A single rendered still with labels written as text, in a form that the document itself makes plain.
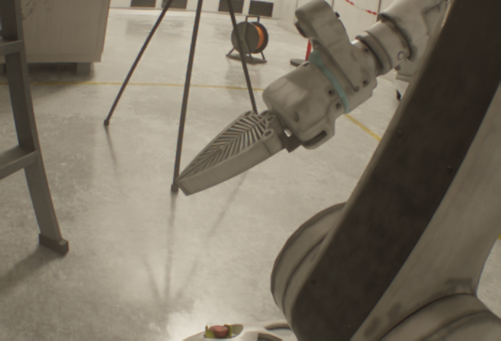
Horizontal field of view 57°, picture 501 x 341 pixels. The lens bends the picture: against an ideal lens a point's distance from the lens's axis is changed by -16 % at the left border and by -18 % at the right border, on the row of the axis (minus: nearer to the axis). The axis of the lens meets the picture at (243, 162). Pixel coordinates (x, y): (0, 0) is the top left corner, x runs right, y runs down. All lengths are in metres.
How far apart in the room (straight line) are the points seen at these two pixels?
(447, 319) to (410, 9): 0.38
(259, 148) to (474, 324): 0.31
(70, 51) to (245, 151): 3.05
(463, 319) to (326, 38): 0.34
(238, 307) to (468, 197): 1.09
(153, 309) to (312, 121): 0.89
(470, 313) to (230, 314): 1.04
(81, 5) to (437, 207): 3.25
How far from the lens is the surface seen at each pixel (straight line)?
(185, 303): 1.40
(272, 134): 0.56
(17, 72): 1.43
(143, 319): 1.32
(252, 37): 4.55
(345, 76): 0.58
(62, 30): 3.53
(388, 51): 0.61
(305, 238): 0.50
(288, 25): 7.51
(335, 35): 0.58
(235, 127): 0.62
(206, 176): 0.58
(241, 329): 0.76
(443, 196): 0.38
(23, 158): 1.41
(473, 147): 0.38
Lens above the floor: 0.84
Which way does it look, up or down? 21 degrees down
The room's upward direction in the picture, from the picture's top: 9 degrees clockwise
